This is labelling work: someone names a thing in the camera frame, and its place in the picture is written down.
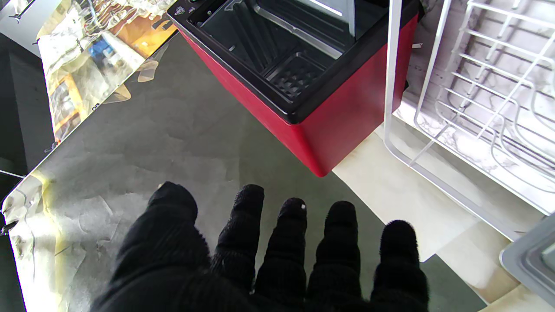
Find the silver ribbed baking tray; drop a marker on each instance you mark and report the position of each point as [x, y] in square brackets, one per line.
[529, 260]

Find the red toaster oven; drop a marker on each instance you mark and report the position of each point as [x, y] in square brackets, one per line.
[347, 108]

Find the beige sofa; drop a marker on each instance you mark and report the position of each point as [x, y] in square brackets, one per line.
[468, 268]

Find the cream sofa seat cushion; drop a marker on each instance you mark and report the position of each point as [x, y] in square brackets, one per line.
[390, 190]

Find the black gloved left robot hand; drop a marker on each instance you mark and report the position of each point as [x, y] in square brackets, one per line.
[182, 268]

